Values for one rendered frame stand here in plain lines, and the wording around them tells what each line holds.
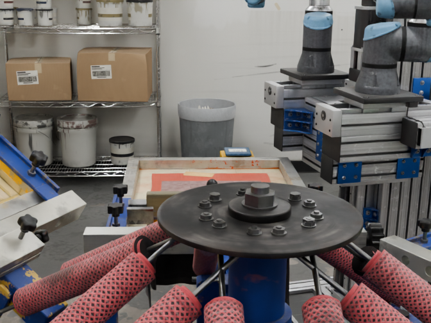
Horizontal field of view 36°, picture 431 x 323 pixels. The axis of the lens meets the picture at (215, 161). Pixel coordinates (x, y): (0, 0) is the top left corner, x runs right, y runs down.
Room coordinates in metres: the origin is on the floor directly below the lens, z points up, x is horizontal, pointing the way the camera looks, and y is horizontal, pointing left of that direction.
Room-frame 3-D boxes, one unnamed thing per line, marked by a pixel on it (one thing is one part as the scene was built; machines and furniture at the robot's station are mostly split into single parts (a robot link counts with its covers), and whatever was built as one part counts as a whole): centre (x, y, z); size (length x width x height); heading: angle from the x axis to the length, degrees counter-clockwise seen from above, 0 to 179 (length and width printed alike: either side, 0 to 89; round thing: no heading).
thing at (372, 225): (1.55, -0.38, 1.02); 0.07 x 0.06 x 0.07; 4
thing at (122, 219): (1.72, 0.26, 0.97); 0.30 x 0.05 x 0.07; 4
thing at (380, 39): (2.27, -0.56, 1.42); 0.13 x 0.12 x 0.14; 83
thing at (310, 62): (2.74, -0.40, 1.31); 0.15 x 0.15 x 0.10
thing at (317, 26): (2.75, -0.41, 1.42); 0.13 x 0.12 x 0.14; 171
